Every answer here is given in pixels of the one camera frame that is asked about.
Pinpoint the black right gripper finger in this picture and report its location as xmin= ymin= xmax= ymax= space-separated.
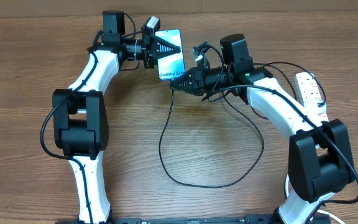
xmin=172 ymin=85 xmax=200 ymax=95
xmin=170 ymin=70 xmax=196 ymax=88

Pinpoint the blue Galaxy smartphone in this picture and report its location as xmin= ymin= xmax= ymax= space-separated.
xmin=155 ymin=29 xmax=185 ymax=80

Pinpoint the black USB charger cable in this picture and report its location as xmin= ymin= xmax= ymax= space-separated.
xmin=158 ymin=61 xmax=327 ymax=189

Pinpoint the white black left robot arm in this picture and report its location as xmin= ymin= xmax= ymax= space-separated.
xmin=40 ymin=11 xmax=185 ymax=223

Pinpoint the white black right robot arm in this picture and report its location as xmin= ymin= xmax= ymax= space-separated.
xmin=170 ymin=34 xmax=358 ymax=223

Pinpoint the white charger adapter plug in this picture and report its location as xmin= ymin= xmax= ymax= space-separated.
xmin=312 ymin=100 xmax=326 ymax=111

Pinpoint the white power strip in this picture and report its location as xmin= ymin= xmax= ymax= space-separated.
xmin=294 ymin=72 xmax=329 ymax=121

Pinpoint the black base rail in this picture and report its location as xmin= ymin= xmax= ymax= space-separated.
xmin=54 ymin=214 xmax=276 ymax=224

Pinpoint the white power strip cord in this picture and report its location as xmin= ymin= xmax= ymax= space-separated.
xmin=284 ymin=172 xmax=346 ymax=224

